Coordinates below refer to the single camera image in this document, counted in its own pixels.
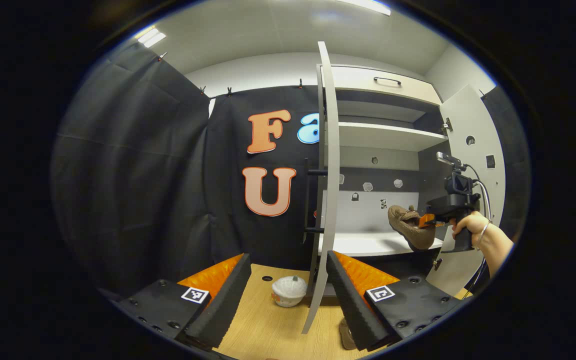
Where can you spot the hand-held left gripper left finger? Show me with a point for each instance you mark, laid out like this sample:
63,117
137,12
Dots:
228,305

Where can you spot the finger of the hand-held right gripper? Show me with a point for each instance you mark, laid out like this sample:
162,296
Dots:
430,221

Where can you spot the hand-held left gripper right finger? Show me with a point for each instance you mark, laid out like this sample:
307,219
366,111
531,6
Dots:
350,305

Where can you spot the brown shoe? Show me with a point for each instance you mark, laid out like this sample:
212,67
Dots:
413,232
348,335

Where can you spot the white shoe cabinet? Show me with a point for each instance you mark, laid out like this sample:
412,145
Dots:
383,135

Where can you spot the white cabinet door phone sticker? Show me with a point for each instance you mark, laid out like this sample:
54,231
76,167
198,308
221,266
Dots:
330,150

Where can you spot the white cabinet drawer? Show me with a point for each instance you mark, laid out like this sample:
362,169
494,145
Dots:
358,80

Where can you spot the black backdrop cloth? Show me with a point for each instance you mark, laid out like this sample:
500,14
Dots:
133,175

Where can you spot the ceiling light panel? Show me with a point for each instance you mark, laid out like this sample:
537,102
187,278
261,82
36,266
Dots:
151,37
365,6

